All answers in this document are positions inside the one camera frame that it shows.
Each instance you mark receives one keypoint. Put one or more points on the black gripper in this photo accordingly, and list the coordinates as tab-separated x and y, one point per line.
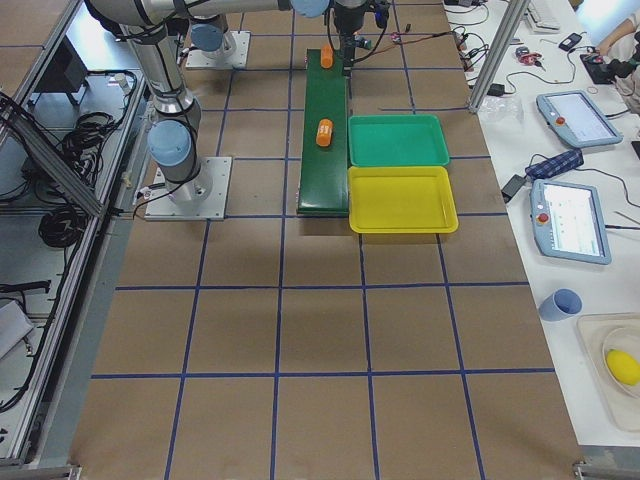
346	21

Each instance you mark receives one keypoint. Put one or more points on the plain orange cylinder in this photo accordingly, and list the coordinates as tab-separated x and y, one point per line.
327	57

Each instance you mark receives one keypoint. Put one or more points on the orange cylinder labelled 4680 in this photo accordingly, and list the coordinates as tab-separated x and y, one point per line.
324	132

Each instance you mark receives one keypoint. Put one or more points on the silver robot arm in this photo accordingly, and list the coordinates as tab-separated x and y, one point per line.
172	138

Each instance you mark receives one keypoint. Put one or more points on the green plastic tray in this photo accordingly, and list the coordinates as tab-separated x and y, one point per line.
397	140

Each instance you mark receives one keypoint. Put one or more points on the green conveyor belt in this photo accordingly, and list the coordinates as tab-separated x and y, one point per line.
323	189

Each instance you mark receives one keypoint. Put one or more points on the yellow plastic tray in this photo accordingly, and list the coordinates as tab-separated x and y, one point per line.
401	200

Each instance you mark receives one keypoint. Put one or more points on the black power adapter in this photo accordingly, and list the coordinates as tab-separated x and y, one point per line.
512	187

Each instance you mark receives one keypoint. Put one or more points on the far teach pendant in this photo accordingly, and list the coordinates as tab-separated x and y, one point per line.
576	120

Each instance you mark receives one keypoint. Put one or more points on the teach pendant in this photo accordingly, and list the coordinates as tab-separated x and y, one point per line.
568	223
576	120

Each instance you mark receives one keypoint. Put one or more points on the plaid pencil case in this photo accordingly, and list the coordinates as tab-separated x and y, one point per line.
543	167

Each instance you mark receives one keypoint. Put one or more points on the near teach pendant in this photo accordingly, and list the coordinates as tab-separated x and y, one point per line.
568	223

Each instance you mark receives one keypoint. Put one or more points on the blue plastic cup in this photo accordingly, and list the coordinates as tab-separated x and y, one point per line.
560	305

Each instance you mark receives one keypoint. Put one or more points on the beige tray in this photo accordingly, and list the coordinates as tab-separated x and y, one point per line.
601	335

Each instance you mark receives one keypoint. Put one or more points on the yellow lemon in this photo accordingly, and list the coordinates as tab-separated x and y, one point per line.
623	366

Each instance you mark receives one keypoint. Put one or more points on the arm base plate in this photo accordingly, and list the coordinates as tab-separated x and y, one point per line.
203	198
219	51

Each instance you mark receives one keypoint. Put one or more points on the aluminium frame post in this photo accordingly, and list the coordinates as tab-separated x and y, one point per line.
502	38

